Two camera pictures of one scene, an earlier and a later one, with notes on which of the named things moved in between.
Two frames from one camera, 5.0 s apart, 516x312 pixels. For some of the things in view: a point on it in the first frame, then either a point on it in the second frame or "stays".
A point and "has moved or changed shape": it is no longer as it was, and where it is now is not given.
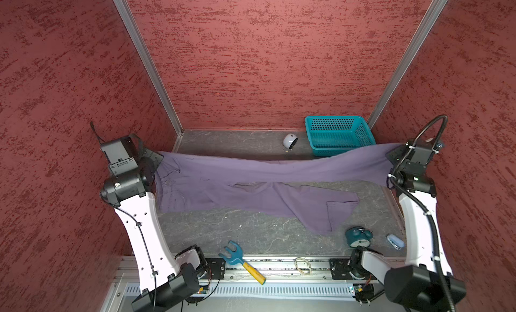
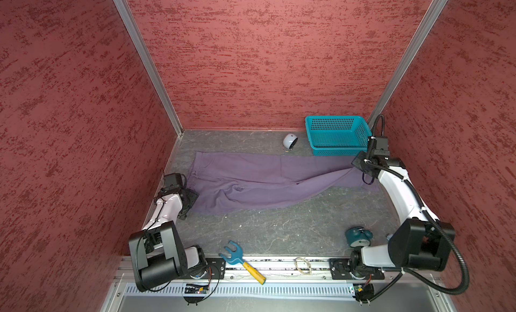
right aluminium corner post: x=428 y=21 stays
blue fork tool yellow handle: x=236 y=258 stays
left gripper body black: x=150 y=158 to x=191 y=197
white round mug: x=289 y=140 stays
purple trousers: x=297 y=185 has moved or changed shape
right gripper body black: x=393 y=155 to x=361 y=162
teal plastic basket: x=329 y=136 stays
